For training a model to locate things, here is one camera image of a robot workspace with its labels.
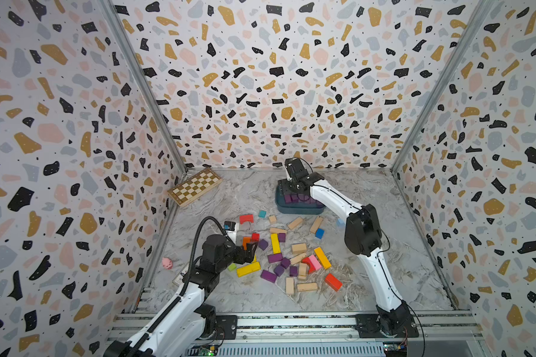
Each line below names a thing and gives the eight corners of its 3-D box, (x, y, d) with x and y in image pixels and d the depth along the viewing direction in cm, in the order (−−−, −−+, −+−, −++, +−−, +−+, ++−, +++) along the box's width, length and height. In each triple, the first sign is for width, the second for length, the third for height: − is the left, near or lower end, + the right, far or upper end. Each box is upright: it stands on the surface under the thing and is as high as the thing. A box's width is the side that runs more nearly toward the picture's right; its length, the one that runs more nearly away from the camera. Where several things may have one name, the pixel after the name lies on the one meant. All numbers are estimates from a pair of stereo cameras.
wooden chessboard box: (178, 207, 107) (176, 203, 105) (168, 195, 112) (166, 191, 110) (221, 181, 119) (220, 177, 116) (211, 171, 123) (210, 167, 121)
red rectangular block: (322, 280, 86) (323, 279, 85) (328, 273, 88) (328, 271, 87) (337, 292, 84) (338, 291, 82) (342, 284, 85) (343, 283, 84)
